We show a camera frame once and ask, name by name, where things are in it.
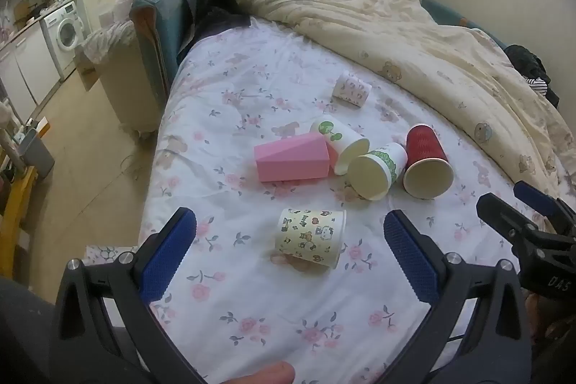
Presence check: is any teal sofa backrest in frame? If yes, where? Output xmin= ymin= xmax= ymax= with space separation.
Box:
xmin=420 ymin=0 xmax=507 ymax=49

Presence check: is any pink faceted cup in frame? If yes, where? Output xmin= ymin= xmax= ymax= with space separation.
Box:
xmin=254 ymin=131 xmax=339 ymax=184

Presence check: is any white kitchen cabinet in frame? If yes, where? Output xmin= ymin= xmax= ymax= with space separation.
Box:
xmin=0 ymin=23 xmax=62 ymax=121

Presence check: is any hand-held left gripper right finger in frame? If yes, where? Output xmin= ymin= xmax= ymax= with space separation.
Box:
xmin=382 ymin=210 xmax=534 ymax=384

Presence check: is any white green print paper cup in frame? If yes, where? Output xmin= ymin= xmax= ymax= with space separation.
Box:
xmin=310 ymin=115 xmax=370 ymax=176
xmin=347 ymin=142 xmax=409 ymax=201

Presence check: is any dark green garment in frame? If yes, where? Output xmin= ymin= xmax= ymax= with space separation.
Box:
xmin=504 ymin=44 xmax=561 ymax=107

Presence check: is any black white striped cloth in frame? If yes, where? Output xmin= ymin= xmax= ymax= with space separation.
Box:
xmin=524 ymin=76 xmax=550 ymax=97

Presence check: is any small pink floral paper cup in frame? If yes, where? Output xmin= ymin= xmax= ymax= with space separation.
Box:
xmin=332 ymin=72 xmax=372 ymax=108

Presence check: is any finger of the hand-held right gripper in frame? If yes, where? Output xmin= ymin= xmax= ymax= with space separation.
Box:
xmin=476 ymin=192 xmax=547 ymax=252
xmin=513 ymin=181 xmax=576 ymax=229

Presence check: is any cardboard box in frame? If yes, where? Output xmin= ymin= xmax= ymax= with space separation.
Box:
xmin=73 ymin=50 xmax=100 ymax=92

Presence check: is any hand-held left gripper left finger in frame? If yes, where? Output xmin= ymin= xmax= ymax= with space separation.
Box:
xmin=49 ymin=207 xmax=204 ymax=384

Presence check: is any yellow stool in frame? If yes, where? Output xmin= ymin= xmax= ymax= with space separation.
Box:
xmin=0 ymin=157 xmax=37 ymax=277

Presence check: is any cream bear print quilt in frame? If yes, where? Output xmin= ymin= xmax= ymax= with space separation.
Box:
xmin=235 ymin=0 xmax=576 ymax=207

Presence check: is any yellow cartoon print paper cup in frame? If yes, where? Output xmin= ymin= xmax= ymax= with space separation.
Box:
xmin=274 ymin=208 xmax=347 ymax=270

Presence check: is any white floral bed sheet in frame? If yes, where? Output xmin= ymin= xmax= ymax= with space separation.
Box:
xmin=135 ymin=17 xmax=541 ymax=384

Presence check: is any grey bin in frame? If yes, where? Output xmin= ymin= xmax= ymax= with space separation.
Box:
xmin=19 ymin=127 xmax=55 ymax=179

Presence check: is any red ribbed paper cup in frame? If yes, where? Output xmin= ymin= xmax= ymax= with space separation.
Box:
xmin=402 ymin=123 xmax=454 ymax=199

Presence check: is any teal sofa armrest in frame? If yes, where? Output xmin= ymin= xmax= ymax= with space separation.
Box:
xmin=130 ymin=0 xmax=199 ymax=99

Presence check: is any white washing machine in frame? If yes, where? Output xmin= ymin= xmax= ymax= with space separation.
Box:
xmin=42 ymin=1 xmax=89 ymax=73

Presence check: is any white floral box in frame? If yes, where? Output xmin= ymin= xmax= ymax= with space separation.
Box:
xmin=85 ymin=244 xmax=138 ymax=265

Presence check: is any person's left hand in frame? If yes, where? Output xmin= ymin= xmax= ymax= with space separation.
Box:
xmin=224 ymin=361 xmax=296 ymax=384

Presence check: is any person's dark grey clothing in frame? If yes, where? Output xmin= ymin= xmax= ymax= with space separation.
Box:
xmin=0 ymin=275 xmax=61 ymax=384

